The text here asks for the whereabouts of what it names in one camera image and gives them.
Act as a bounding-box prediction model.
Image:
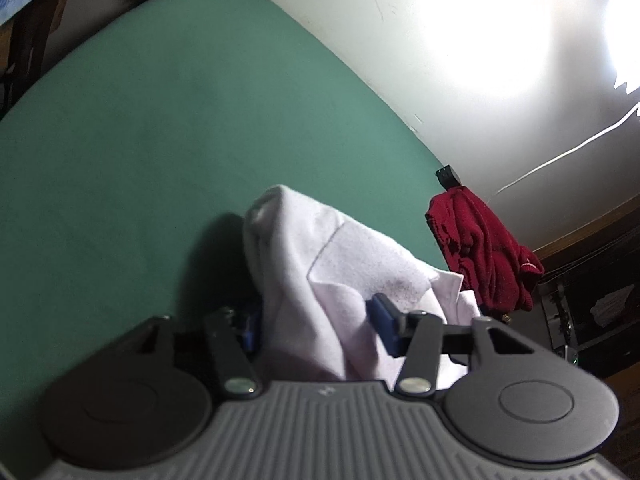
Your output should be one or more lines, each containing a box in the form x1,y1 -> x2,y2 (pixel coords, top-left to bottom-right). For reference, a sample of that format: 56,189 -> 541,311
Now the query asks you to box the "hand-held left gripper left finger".
125,307 -> 262,401

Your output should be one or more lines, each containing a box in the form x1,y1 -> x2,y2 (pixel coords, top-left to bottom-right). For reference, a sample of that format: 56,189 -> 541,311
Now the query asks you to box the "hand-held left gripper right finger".
367,294 -> 556,397

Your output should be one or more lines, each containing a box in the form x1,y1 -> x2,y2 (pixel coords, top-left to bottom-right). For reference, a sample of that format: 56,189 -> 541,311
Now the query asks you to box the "white shirt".
242,185 -> 483,391

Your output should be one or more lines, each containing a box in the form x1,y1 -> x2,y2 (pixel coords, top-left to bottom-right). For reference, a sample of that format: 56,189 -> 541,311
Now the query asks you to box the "dark red garment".
425,186 -> 546,313

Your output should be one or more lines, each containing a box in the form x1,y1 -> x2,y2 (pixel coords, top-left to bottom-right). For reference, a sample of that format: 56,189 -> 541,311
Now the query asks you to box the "black power adapter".
435,164 -> 462,190

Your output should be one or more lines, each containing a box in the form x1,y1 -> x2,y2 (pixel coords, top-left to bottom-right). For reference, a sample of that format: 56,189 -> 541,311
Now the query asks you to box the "green table cover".
0,0 -> 458,480

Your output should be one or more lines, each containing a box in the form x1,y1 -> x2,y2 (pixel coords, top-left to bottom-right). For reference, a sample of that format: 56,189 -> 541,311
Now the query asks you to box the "bright lamp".
602,0 -> 640,96

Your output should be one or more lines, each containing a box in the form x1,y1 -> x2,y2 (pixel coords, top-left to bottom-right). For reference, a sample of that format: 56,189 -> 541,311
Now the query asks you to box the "white cable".
495,102 -> 640,196

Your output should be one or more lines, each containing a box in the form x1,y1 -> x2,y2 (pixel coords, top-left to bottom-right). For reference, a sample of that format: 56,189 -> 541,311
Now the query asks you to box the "wooden furniture frame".
0,0 -> 76,111

